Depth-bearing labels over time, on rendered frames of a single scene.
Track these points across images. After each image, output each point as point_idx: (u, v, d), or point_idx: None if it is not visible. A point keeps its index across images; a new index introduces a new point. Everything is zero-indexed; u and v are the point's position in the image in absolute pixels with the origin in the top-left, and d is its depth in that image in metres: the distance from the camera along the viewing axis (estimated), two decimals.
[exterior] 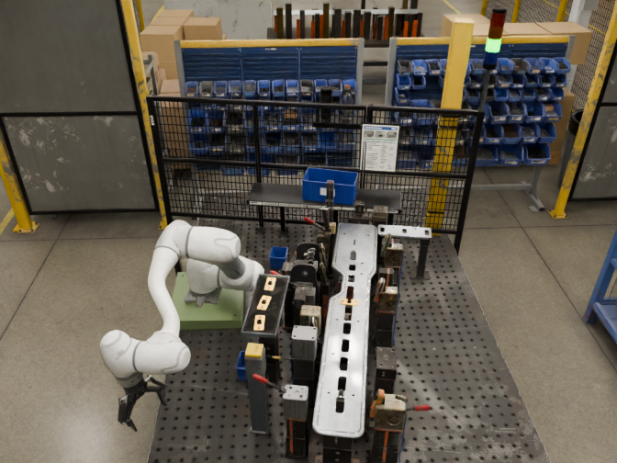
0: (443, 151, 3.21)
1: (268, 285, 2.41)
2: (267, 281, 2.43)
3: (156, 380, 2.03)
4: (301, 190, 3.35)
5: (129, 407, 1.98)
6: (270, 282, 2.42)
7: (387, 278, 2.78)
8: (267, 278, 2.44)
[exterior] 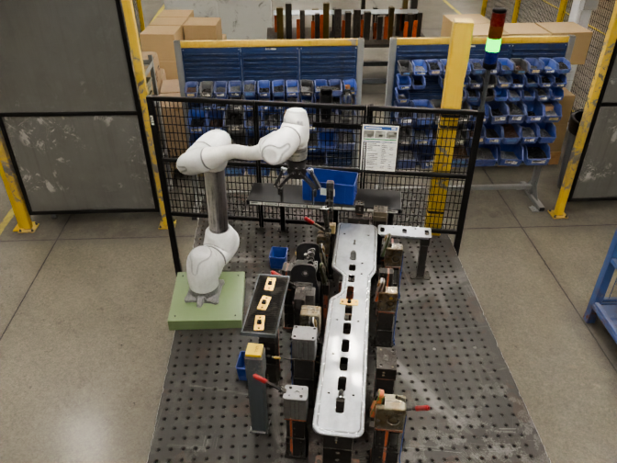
0: (443, 151, 3.21)
1: (268, 285, 2.41)
2: (267, 281, 2.43)
3: (314, 176, 2.33)
4: (301, 190, 3.35)
5: (285, 179, 2.36)
6: (270, 282, 2.42)
7: (387, 278, 2.78)
8: (267, 278, 2.44)
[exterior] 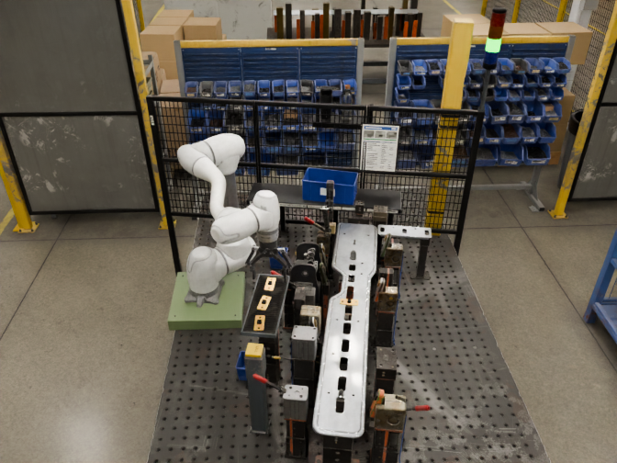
0: (443, 151, 3.21)
1: (268, 285, 2.41)
2: (267, 281, 2.43)
3: (286, 255, 2.31)
4: (301, 190, 3.35)
5: (256, 257, 2.33)
6: (270, 282, 2.42)
7: (387, 278, 2.78)
8: (267, 278, 2.44)
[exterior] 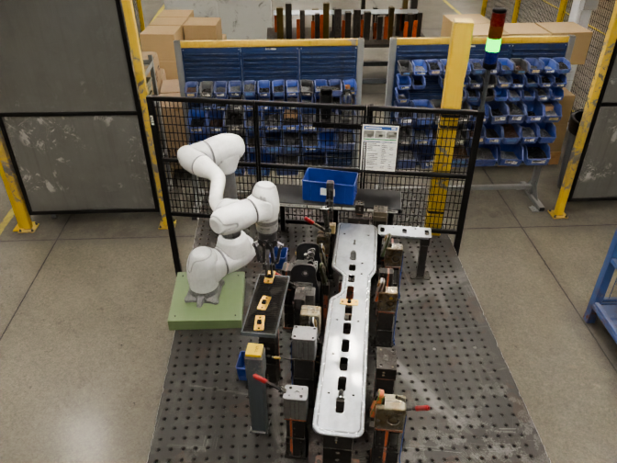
0: (443, 151, 3.21)
1: (267, 277, 2.39)
2: (266, 274, 2.41)
3: (280, 252, 2.30)
4: (301, 190, 3.35)
5: (263, 253, 2.32)
6: (269, 275, 2.39)
7: (387, 278, 2.78)
8: None
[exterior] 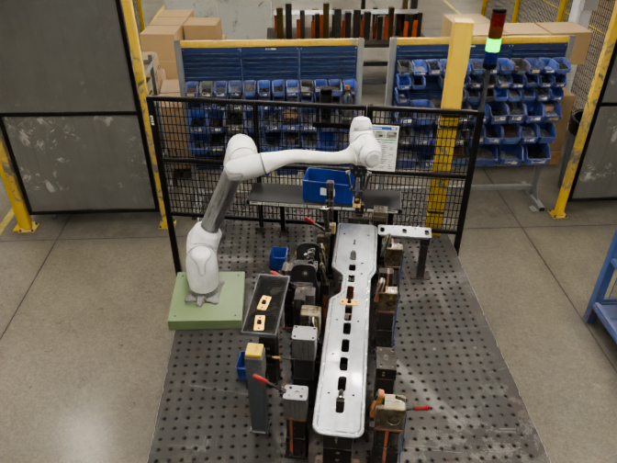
0: (443, 151, 3.21)
1: (355, 203, 2.80)
2: None
3: (369, 179, 2.71)
4: (301, 190, 3.35)
5: (353, 181, 2.73)
6: (356, 201, 2.81)
7: (387, 278, 2.78)
8: (353, 199, 2.84)
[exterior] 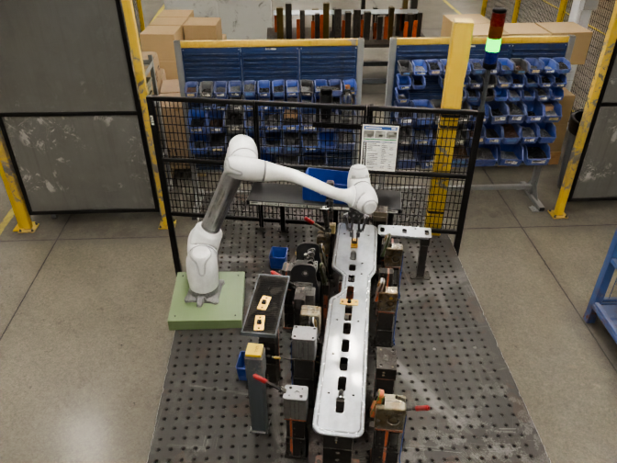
0: (443, 151, 3.21)
1: (353, 243, 2.94)
2: (352, 241, 2.95)
3: (365, 221, 2.85)
4: (301, 190, 3.35)
5: (351, 222, 2.86)
6: (353, 242, 2.94)
7: (387, 278, 2.78)
8: (351, 239, 2.97)
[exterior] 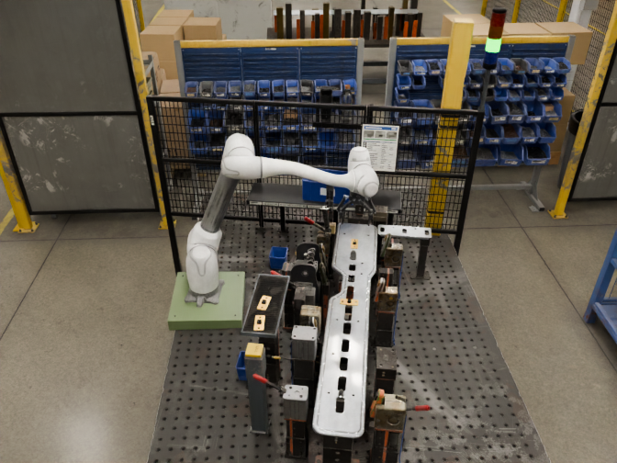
0: (443, 151, 3.21)
1: (353, 244, 2.94)
2: (352, 242, 2.96)
3: (371, 202, 2.78)
4: (301, 190, 3.35)
5: (346, 205, 2.81)
6: (353, 242, 2.95)
7: (387, 278, 2.78)
8: (351, 240, 2.97)
